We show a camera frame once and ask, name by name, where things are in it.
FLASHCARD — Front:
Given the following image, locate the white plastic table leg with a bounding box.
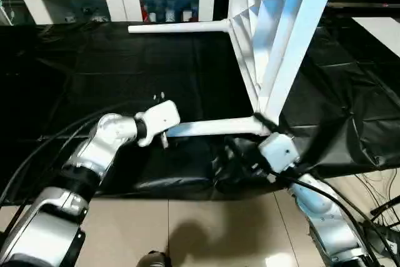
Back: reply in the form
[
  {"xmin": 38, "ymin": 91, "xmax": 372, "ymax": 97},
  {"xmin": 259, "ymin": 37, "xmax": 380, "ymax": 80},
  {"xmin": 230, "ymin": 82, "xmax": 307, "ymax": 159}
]
[
  {"xmin": 127, "ymin": 19, "xmax": 233, "ymax": 34},
  {"xmin": 164, "ymin": 116, "xmax": 271, "ymax": 138}
]

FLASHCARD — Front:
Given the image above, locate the black plastic mat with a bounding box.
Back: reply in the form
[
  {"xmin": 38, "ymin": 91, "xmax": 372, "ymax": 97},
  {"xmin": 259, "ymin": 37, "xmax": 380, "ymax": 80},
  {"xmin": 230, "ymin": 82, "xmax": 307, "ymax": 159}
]
[{"xmin": 0, "ymin": 20, "xmax": 400, "ymax": 202}]

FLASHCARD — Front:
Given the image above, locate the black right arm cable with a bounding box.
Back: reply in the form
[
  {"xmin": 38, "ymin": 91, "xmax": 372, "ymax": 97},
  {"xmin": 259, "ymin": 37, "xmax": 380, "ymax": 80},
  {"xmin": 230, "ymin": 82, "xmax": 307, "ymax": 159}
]
[{"xmin": 286, "ymin": 175, "xmax": 400, "ymax": 267}]

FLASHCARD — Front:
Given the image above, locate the black metal rail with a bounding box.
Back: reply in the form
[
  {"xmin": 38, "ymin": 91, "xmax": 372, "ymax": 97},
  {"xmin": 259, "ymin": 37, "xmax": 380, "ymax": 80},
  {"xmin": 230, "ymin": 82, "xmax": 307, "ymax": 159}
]
[{"xmin": 325, "ymin": 3, "xmax": 400, "ymax": 10}]

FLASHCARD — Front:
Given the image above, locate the white flat board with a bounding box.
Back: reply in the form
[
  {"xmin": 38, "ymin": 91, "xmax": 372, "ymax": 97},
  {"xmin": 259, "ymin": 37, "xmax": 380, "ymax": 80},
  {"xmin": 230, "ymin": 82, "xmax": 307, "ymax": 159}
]
[{"xmin": 352, "ymin": 17, "xmax": 400, "ymax": 59}]

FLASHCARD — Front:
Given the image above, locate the grey left robot foot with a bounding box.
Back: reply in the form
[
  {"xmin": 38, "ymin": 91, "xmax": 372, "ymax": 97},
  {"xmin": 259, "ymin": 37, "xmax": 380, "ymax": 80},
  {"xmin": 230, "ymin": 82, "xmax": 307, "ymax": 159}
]
[{"xmin": 137, "ymin": 250, "xmax": 171, "ymax": 267}]

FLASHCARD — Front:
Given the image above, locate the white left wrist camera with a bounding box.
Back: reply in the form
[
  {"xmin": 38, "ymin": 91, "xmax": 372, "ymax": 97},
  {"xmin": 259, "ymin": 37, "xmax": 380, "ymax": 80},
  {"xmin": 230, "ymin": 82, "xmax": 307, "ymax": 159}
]
[{"xmin": 134, "ymin": 100, "xmax": 182, "ymax": 149}]

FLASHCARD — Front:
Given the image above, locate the white plastic table top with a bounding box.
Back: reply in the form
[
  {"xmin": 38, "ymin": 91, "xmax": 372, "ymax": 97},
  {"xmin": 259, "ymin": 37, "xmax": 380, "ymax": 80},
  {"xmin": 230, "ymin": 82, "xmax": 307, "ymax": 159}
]
[{"xmin": 226, "ymin": 0, "xmax": 352, "ymax": 138}]

